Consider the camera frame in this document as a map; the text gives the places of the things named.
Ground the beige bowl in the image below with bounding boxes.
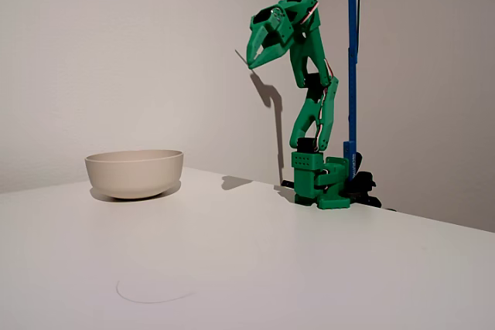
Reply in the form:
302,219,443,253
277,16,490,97
84,149,185,201

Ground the blue camera pole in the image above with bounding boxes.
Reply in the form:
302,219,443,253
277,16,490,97
343,0,361,183

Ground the black cable on pole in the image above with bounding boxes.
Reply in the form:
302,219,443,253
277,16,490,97
353,0,363,60

